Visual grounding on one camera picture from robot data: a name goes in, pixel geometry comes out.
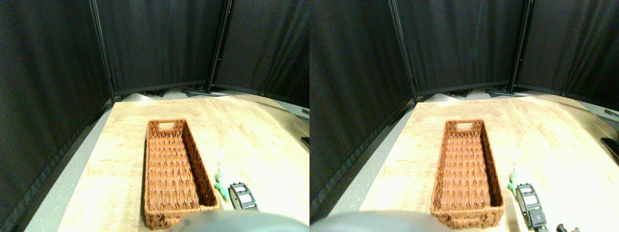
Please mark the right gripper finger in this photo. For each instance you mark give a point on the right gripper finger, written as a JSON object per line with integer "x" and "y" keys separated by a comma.
{"x": 520, "y": 191}
{"x": 232, "y": 189}

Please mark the green plush toy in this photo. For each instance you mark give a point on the green plush toy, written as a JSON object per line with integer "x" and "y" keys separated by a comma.
{"x": 221, "y": 184}
{"x": 512, "y": 183}

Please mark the brown wicker basket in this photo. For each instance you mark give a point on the brown wicker basket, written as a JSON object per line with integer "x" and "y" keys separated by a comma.
{"x": 169, "y": 169}
{"x": 464, "y": 169}

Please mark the black curtain stand pole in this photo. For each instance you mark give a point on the black curtain stand pole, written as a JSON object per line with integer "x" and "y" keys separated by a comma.
{"x": 521, "y": 48}
{"x": 102, "y": 53}
{"x": 218, "y": 48}
{"x": 402, "y": 53}

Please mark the black bracket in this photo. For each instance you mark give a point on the black bracket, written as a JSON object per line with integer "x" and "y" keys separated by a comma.
{"x": 567, "y": 228}

